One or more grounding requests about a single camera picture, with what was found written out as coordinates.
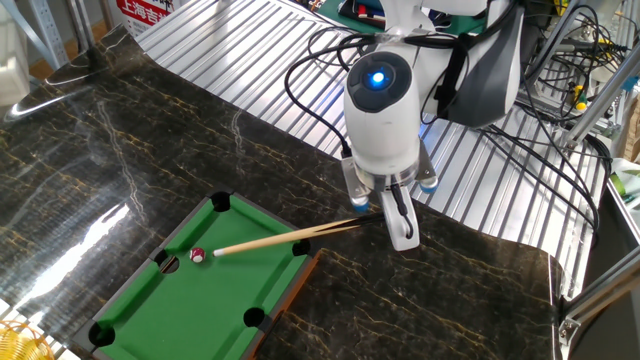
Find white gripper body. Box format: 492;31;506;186
379;185;421;252

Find wooden cue stick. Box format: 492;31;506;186
212;213;386;258

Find mini green pool table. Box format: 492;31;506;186
72;187;321;360

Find green white bag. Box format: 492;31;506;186
608;157;640;211

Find black marble pattern mat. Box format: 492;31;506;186
0;24;564;360

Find red white printed box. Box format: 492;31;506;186
115;0;176;37

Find dark metal leg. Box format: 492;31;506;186
67;0;97;54

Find grey steel rack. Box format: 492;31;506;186
0;0;69;71

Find silver wrist camera blue ends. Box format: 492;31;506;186
341;142;440;214

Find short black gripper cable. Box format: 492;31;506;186
390;183;415;240

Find long black camera cable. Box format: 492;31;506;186
283;27;381;159

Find black cable bundle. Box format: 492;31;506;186
479;0;617;246

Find aluminium frame corner profile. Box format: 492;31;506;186
558;244;640;347

